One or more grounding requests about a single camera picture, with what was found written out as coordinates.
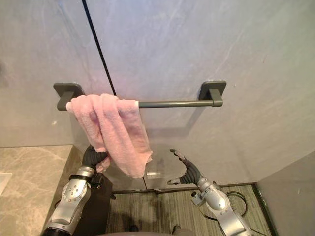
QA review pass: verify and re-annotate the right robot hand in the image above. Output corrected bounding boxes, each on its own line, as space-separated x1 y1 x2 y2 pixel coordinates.
167 148 205 186

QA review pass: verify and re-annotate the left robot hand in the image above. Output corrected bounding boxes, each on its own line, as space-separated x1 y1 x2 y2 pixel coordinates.
82 145 109 169

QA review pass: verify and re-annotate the pink terry towel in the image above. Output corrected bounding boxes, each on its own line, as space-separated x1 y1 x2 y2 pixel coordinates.
65 93 154 179

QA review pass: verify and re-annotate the grey marble vanity counter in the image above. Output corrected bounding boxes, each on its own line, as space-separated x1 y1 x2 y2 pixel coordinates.
0 144 86 236

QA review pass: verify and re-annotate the dark grey towel bar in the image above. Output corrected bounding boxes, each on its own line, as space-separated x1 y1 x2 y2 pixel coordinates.
53 80 227 112

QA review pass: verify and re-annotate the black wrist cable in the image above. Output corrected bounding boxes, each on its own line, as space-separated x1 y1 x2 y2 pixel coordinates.
201 190 248 221

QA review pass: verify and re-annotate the black vertical wall strip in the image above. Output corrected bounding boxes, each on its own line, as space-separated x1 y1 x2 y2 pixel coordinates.
81 0 117 96

